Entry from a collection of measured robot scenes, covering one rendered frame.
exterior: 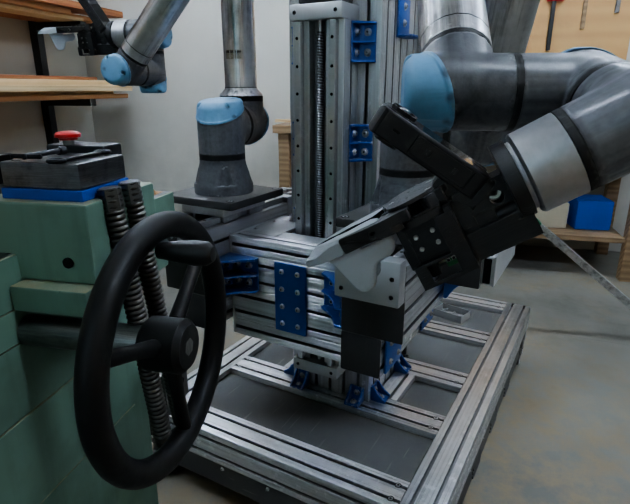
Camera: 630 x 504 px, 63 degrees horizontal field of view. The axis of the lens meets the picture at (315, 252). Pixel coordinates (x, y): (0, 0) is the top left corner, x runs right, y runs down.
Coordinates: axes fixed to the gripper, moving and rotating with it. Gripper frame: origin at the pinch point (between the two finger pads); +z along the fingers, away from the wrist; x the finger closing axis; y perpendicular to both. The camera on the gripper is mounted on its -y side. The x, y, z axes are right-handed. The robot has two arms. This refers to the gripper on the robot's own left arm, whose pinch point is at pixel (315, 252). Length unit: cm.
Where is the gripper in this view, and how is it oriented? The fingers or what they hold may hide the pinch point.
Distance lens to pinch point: 51.3
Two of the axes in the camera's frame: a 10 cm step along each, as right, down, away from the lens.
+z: -8.4, 4.2, 3.3
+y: 4.9, 8.6, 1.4
